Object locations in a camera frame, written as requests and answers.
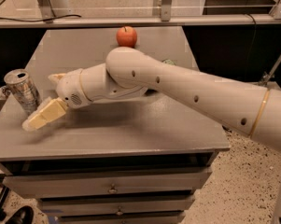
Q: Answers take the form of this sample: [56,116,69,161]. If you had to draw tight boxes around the black shoe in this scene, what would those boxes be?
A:
[5,205,34,224]

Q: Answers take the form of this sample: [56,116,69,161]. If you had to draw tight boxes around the green soda can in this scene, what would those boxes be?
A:
[162,59,176,65]

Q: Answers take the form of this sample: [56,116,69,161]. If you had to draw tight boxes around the grey drawer cabinet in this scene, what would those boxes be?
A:
[0,26,231,224]

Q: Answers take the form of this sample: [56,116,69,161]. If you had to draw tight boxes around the middle drawer with knob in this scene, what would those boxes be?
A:
[38,194,194,217]

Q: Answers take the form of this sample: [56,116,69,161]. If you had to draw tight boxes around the metal window frame rail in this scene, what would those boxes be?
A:
[0,14,281,29]

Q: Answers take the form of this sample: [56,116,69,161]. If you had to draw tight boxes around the drawer with knob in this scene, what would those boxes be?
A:
[38,194,194,217]
[4,168,212,199]

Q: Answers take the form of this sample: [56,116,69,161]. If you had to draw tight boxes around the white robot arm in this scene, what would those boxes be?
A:
[22,47,281,224]

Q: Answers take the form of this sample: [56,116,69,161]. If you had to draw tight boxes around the top drawer with knob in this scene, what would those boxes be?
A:
[4,168,212,199]

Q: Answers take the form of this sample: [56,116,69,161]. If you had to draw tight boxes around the silver redbull can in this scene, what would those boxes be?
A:
[4,69,41,115]

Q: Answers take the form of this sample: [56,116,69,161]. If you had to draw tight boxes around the bottom drawer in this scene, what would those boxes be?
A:
[58,211,186,224]

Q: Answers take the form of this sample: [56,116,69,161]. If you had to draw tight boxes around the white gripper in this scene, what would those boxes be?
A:
[22,69,91,132]

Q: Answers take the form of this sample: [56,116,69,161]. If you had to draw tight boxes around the black cable on ledge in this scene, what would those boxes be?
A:
[0,14,82,23]

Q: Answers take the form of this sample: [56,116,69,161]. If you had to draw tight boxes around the red apple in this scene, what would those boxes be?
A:
[116,26,137,48]

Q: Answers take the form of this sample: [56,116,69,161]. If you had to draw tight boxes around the black hanging cable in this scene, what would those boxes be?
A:
[244,13,258,77]

